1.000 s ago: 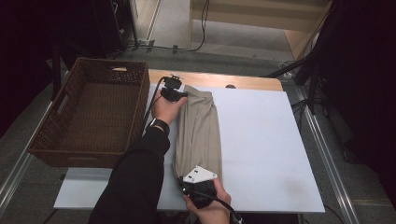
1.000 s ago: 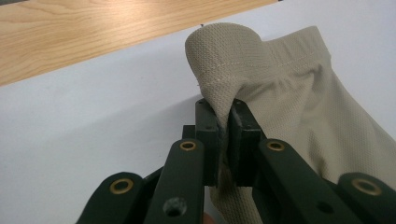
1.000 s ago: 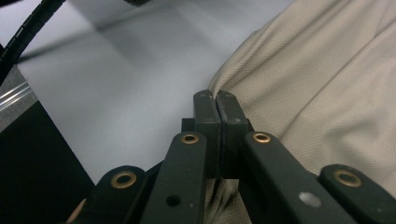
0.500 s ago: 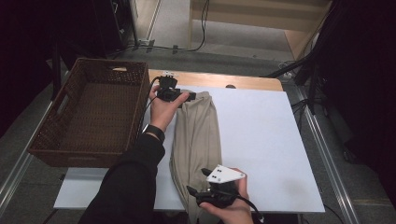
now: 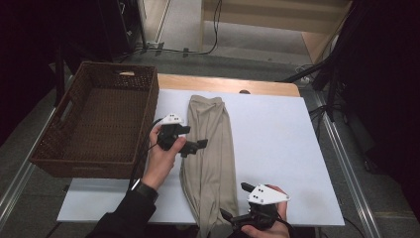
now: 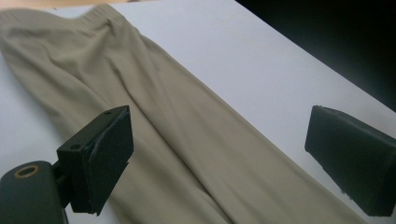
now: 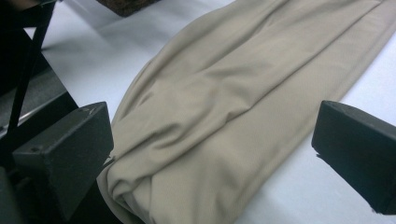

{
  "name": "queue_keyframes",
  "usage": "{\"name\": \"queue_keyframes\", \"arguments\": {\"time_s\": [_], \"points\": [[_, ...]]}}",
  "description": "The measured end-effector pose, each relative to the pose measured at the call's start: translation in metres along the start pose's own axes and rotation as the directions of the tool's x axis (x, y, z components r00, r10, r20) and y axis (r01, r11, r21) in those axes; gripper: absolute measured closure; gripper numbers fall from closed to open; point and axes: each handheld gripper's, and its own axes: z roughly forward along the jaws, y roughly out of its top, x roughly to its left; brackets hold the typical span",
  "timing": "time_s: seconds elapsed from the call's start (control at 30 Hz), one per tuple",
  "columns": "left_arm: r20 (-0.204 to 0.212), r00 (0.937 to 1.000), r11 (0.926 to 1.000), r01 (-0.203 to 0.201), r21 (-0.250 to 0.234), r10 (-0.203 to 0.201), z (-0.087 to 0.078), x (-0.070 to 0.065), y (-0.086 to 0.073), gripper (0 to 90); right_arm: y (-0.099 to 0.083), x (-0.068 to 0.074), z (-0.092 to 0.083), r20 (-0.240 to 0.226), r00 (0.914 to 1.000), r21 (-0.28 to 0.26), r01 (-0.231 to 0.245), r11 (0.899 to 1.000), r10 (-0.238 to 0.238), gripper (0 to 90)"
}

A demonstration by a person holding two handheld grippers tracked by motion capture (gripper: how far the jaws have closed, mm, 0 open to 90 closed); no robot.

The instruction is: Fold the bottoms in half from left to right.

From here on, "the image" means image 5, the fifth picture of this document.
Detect beige pants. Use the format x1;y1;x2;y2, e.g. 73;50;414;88
178;94;241;238

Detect left hand-held gripper cable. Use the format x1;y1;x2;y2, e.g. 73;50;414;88
128;118;163;190

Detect black wristwatch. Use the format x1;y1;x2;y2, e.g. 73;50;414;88
130;178;159;203

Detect hand-held gripper cable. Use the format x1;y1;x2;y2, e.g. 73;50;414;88
275;214;296;238
128;118;163;190

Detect right hand-held gripper cable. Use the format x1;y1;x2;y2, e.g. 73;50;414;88
275;214;296;238

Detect brown wicker basket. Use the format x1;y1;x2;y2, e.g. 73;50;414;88
29;60;160;180

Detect person's right hand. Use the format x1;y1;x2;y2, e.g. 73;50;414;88
240;183;292;238

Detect black equipment cabinet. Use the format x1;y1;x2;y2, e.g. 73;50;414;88
95;0;148;62

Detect black tripod stand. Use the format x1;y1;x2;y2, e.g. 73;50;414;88
53;41;120;107
276;49;351;123

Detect black curtain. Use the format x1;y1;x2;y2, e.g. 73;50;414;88
0;0;100;147
343;0;420;219

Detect black floor cable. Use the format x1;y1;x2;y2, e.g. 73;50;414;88
308;104;350;125

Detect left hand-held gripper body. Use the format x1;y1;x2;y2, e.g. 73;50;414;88
156;112;185;152

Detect light wooden shelf unit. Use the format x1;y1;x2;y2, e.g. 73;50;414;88
198;0;353;64

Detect metal floor rail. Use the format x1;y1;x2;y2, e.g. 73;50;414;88
0;74;75;230
311;90;384;238

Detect white table mat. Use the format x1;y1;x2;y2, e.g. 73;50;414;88
56;88;347;228

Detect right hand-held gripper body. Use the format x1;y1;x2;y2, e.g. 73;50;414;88
232;182;291;232

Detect black hanging cable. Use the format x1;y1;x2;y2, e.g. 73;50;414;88
142;0;223;57

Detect person's left hand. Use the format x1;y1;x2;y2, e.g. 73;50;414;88
141;126;188;191

